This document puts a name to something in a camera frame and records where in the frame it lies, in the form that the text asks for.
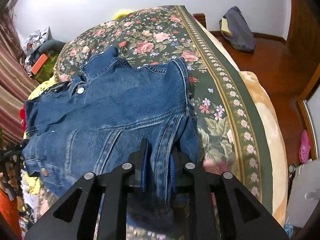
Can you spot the floral green bedspread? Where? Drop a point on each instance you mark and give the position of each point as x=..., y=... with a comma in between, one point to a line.
x=229, y=125

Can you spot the pink croc shoe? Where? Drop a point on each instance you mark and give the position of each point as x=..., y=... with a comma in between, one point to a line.
x=305, y=148

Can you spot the orange box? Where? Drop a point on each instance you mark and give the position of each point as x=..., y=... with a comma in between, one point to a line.
x=39, y=63

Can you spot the blue denim jacket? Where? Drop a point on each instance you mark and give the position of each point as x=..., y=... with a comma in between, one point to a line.
x=95, y=121

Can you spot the striped maroon curtain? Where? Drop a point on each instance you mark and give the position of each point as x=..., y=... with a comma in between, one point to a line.
x=16, y=84

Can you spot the grey purple bag on floor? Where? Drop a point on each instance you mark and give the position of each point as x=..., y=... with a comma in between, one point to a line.
x=235, y=30

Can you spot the red garment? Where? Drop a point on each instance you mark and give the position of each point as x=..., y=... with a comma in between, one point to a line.
x=23, y=118

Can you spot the grey pillow on pile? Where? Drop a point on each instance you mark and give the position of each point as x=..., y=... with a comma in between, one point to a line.
x=51, y=45

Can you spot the silver gift wrap pile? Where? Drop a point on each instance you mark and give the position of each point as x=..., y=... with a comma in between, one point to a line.
x=36, y=39

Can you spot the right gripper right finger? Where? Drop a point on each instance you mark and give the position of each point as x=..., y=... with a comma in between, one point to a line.
x=180, y=167

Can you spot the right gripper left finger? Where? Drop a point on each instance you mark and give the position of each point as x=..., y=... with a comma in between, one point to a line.
x=139, y=160

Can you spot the green patterned storage box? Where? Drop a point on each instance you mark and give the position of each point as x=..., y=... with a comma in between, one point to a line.
x=46, y=71

